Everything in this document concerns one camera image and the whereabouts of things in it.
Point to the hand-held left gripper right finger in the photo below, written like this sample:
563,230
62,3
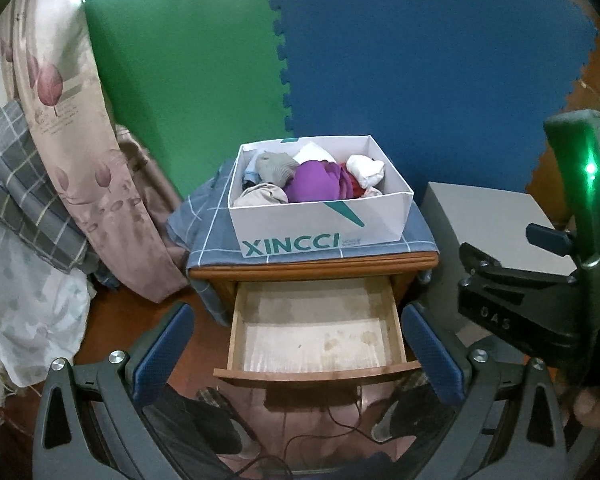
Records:
432,355

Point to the purple bra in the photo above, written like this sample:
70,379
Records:
312,182

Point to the blue checked cloth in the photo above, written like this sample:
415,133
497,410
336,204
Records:
210,225

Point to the person's dark trouser leg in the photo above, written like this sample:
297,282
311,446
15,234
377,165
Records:
190,425

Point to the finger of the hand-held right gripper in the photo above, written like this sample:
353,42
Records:
490,272
550,240

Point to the green foam mat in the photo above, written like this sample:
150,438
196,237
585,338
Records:
180,60

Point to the white cardboard box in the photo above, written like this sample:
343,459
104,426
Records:
305,227

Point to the brown satin cloth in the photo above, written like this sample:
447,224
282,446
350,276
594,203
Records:
150,195

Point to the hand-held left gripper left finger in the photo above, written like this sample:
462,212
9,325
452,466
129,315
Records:
162,355

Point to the grey plaid blanket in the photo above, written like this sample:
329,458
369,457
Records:
30,200

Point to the white leaf-print cloth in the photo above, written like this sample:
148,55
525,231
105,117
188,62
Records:
25,310

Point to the blue underwear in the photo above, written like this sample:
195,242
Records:
249,181

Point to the wooden drawer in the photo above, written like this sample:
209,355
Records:
320,367

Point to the beige underwear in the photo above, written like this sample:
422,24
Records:
260,196

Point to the plaid slipper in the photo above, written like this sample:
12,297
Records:
230,410
400,410

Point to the wooden nightstand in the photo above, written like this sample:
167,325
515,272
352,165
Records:
310,266

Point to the maroon underwear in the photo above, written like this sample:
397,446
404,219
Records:
352,187

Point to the grey underwear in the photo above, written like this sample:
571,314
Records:
275,167

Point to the pink floral curtain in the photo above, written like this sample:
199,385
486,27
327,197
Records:
70,135

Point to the grey cardboard box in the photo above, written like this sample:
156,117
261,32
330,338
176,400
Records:
480,210

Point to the blue foam mat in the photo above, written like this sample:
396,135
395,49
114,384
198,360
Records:
430,60

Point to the white garment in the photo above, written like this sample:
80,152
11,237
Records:
365,170

